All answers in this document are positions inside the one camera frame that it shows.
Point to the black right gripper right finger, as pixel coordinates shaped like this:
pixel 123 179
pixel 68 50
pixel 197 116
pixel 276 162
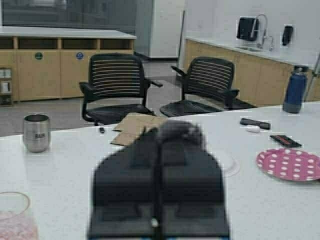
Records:
pixel 190 198

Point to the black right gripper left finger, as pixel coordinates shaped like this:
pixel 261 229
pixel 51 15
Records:
pixel 122 192

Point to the wine glass with pink liquid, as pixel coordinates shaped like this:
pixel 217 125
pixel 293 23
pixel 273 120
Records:
pixel 16 217

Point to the black white patterned cloth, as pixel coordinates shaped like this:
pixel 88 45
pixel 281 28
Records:
pixel 178 130

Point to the small black marker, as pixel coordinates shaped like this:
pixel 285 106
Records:
pixel 101 129

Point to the white earbuds case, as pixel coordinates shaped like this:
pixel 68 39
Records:
pixel 253 129

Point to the black remote control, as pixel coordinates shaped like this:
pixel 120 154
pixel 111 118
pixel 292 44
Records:
pixel 260 124

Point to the pink polka dot plate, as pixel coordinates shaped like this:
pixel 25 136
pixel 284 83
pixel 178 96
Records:
pixel 289 164

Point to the black flat case red stripes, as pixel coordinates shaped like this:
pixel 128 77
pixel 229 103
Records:
pixel 285 141

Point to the right black mesh chair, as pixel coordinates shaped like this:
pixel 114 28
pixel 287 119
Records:
pixel 207 77

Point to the black mesh chair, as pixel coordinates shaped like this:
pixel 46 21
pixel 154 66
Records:
pixel 115 75
pixel 207 77

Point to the stainless steel tumbler cup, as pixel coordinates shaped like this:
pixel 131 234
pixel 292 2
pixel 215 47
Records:
pixel 36 132

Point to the left black mesh chair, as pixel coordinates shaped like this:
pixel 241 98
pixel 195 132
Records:
pixel 115 75

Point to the blue water bottle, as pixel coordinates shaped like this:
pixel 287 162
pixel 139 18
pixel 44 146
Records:
pixel 296 89

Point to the wooden recycling cabinet counter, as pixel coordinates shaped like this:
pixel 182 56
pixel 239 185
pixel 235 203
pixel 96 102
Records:
pixel 49 63

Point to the shelf with white containers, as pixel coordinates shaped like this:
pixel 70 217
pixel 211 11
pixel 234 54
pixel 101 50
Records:
pixel 6 92

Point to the stainless steel sink basin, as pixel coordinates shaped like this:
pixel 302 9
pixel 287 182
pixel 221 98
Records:
pixel 250 49

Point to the chrome pull-down kitchen faucet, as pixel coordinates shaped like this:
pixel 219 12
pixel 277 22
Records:
pixel 264 31

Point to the black paper towel dispenser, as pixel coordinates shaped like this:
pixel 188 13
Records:
pixel 248 28

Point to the black wall soap dispenser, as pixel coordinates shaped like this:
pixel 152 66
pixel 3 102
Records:
pixel 287 35

